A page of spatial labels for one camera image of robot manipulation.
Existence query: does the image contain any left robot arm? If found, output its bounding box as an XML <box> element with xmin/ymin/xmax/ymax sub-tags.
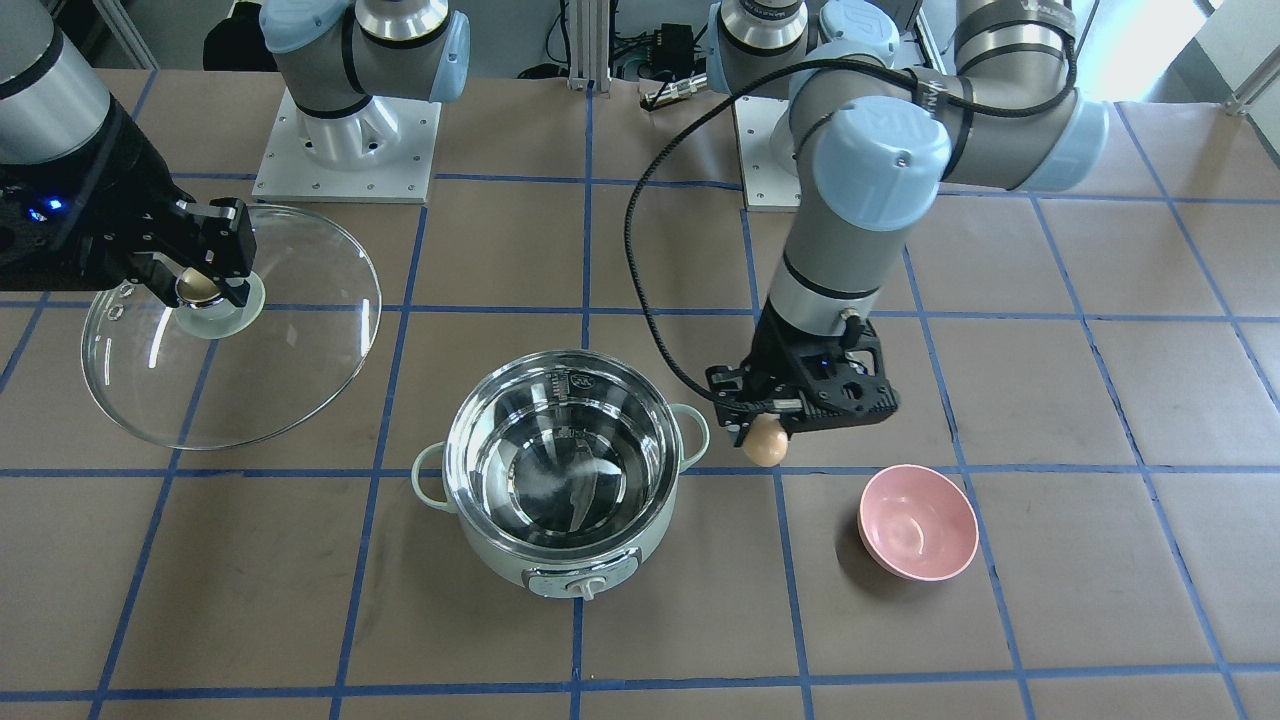
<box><xmin>707</xmin><ymin>1</ymin><xmax>1108</xmax><ymax>447</ymax></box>

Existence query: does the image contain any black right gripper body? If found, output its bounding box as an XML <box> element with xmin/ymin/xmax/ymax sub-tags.
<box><xmin>1</xmin><ymin>100</ymin><xmax>191</xmax><ymax>292</ymax></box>

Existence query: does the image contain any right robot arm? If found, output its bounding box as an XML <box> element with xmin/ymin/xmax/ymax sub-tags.
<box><xmin>1</xmin><ymin>1</ymin><xmax>471</xmax><ymax>309</ymax></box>

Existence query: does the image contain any glass pot lid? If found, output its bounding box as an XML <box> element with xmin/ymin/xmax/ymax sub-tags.
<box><xmin>81</xmin><ymin>204</ymin><xmax>381</xmax><ymax>450</ymax></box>

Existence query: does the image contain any brown egg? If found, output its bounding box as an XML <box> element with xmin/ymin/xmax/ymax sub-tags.
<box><xmin>741</xmin><ymin>413</ymin><xmax>790</xmax><ymax>468</ymax></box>

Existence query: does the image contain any pink bowl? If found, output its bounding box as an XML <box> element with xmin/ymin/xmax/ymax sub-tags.
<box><xmin>856</xmin><ymin>464</ymin><xmax>980</xmax><ymax>583</ymax></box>

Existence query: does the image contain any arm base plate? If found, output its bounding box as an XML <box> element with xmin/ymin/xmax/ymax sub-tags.
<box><xmin>252</xmin><ymin>94</ymin><xmax>442</xmax><ymax>205</ymax></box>
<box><xmin>733</xmin><ymin>96</ymin><xmax>800</xmax><ymax>213</ymax></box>

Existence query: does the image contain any pale green electric pot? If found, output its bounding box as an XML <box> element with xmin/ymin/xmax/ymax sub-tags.
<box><xmin>410</xmin><ymin>348</ymin><xmax>710</xmax><ymax>601</ymax></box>

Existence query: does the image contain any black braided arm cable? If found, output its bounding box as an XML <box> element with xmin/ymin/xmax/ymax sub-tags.
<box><xmin>625</xmin><ymin>29</ymin><xmax>1082</xmax><ymax>406</ymax></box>

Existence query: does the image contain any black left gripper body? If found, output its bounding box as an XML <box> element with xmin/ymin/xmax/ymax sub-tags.
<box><xmin>745</xmin><ymin>301</ymin><xmax>899</xmax><ymax>433</ymax></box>

